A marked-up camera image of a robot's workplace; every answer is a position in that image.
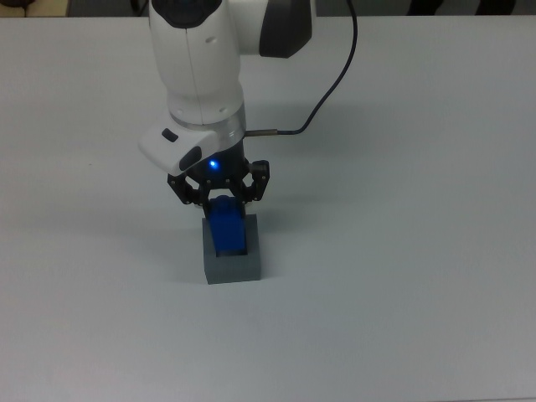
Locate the blue hexagonal block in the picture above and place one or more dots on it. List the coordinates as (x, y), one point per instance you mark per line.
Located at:
(228, 228)

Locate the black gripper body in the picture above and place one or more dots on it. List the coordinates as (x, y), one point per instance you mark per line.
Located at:
(222, 171)

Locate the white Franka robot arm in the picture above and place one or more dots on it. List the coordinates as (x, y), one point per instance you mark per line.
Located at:
(201, 67)

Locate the grey hollow cuboid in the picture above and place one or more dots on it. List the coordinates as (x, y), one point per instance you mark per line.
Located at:
(232, 270)

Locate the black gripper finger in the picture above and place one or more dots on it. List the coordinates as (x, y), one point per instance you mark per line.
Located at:
(184, 190)
(257, 184)

